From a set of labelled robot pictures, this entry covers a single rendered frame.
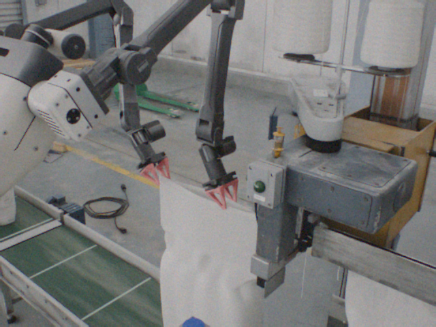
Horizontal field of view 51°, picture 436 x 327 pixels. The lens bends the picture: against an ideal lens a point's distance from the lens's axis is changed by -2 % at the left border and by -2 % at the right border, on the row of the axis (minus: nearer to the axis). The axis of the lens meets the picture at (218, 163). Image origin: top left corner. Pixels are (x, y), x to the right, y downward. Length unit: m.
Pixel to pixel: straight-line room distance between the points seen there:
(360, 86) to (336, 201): 5.15
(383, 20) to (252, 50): 6.30
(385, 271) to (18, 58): 1.04
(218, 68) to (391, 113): 0.53
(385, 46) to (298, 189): 0.41
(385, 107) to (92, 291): 1.49
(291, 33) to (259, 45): 6.08
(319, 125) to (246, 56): 6.44
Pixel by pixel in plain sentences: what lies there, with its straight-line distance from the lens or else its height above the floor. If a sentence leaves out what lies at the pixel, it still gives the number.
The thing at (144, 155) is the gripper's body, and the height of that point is 1.13.
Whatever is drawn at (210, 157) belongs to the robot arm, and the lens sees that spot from 1.41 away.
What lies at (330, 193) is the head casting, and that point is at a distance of 1.01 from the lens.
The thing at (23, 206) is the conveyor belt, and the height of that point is 0.38.
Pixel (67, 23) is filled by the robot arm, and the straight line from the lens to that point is 1.68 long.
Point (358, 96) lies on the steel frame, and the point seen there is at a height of 0.31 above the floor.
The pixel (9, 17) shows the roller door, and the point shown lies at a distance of 8.95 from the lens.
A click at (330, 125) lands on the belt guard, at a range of 1.11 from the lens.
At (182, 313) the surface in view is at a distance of 1.70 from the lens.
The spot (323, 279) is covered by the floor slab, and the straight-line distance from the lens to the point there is 2.97.
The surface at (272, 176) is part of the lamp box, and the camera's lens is 1.02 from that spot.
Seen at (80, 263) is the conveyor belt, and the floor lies 0.38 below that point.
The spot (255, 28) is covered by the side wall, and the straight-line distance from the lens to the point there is 7.38.
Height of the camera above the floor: 1.73
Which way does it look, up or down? 23 degrees down
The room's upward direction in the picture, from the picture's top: 2 degrees clockwise
